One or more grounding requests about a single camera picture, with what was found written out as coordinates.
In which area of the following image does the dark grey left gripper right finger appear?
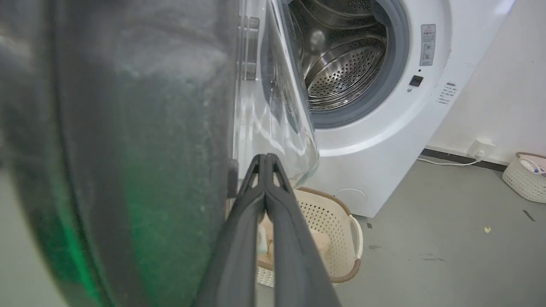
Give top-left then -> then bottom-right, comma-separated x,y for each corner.
265,153 -> 342,307

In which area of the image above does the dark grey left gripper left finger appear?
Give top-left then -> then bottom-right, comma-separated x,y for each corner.
193,154 -> 267,307

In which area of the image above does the round glass washing machine door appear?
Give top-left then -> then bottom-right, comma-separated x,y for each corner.
0,0 -> 320,307

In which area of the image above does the white front-load washing machine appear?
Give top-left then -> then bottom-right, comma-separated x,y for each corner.
288,0 -> 517,218

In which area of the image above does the cream perforated laundry basket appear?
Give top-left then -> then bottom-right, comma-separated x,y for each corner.
256,187 -> 364,288

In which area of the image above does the white power plug adapter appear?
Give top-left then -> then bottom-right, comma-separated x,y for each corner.
468,137 -> 497,160

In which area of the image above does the small white perforated basket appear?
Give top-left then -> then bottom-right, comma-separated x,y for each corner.
502,152 -> 546,203

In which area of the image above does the grey warning sticker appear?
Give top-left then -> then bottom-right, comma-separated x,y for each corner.
420,24 -> 436,67

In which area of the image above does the white power cable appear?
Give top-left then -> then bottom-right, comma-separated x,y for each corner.
417,157 -> 479,166

